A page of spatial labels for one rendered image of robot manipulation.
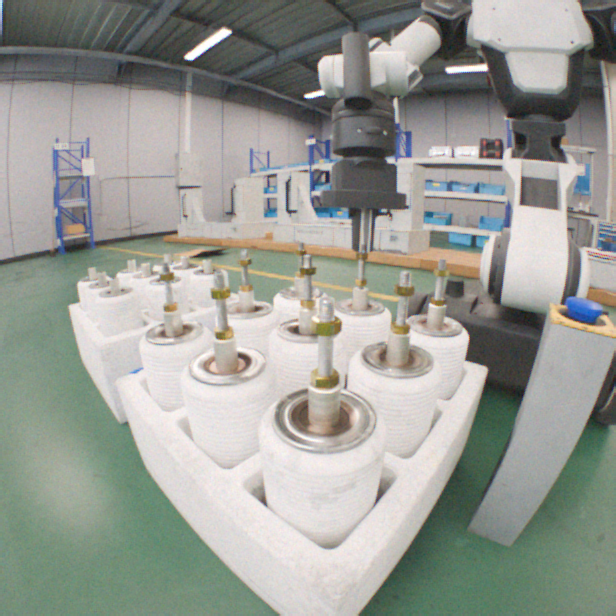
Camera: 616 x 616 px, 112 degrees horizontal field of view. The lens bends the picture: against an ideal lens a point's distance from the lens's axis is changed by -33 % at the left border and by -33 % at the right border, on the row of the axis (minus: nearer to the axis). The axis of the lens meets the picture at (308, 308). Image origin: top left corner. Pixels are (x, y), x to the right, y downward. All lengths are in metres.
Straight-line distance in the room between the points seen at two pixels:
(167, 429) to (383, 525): 0.23
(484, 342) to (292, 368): 0.47
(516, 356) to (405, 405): 0.45
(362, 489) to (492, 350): 0.53
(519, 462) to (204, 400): 0.33
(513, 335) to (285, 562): 0.59
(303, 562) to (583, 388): 0.28
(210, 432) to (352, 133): 0.37
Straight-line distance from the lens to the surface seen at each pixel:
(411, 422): 0.30
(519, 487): 0.41
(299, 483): 0.21
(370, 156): 0.42
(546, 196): 0.73
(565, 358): 0.32
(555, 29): 0.84
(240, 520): 0.26
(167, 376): 0.37
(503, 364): 0.71
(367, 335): 0.43
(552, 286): 0.55
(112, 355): 0.63
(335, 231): 2.68
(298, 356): 0.34
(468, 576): 0.46
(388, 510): 0.26
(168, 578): 0.45
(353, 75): 0.41
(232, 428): 0.28
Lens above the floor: 0.39
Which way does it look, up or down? 18 degrees down
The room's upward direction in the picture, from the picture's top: straight up
